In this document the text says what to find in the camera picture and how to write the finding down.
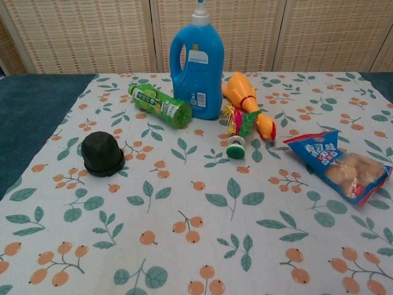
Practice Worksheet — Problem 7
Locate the dark green round object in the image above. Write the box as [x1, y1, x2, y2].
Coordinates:
[81, 131, 126, 178]

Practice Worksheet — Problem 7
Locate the colourful feather shuttlecock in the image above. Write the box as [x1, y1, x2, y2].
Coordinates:
[221, 103, 257, 160]

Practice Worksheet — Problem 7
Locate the green tea bottle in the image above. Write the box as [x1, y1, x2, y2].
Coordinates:
[127, 83, 193, 129]

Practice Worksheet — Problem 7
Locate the white floral tablecloth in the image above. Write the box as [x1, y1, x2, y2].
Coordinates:
[0, 71, 393, 295]

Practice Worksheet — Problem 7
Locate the blue detergent pump bottle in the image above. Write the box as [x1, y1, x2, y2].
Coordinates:
[169, 0, 224, 120]

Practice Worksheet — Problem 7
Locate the yellow rubber chicken toy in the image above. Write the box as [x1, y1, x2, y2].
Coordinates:
[221, 71, 277, 142]

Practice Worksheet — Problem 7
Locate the blue snack bag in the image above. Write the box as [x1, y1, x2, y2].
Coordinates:
[282, 130, 393, 209]

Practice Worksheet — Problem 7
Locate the bamboo folding screen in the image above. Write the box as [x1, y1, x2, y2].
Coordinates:
[0, 0, 393, 76]

